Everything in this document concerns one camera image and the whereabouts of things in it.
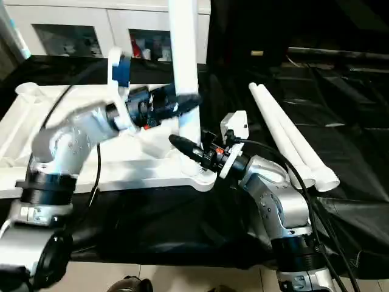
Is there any white plastic table leg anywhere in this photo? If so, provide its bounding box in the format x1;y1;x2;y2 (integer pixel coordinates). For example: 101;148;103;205
256;84;340;193
248;82;317;190
167;0;202;147

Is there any white plastic table top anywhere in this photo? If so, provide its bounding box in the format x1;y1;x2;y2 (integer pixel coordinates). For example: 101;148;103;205
0;81;219;199

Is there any black table mat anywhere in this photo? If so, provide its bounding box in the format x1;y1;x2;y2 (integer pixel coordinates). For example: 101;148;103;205
0;55;389;279

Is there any white glass door cabinet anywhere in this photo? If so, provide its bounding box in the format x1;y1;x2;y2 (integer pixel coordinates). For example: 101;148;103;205
0;0;212;63

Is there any black left robot foot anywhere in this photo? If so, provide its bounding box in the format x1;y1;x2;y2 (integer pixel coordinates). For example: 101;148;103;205
108;276;154;292

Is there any light blue background object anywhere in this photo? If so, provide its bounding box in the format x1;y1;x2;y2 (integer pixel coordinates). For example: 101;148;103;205
0;9;31;60

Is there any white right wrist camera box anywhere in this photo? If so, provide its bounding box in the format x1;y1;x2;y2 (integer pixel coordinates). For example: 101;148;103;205
218;110;249;180

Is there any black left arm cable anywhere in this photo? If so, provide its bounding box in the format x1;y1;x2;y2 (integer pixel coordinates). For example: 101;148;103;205
33;82;103;210

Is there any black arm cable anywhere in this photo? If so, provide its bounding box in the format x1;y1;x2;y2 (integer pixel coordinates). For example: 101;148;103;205
33;82;103;210
231;137;360;292

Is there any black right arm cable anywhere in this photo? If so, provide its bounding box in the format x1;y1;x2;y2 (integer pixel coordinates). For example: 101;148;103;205
231;137;360;292

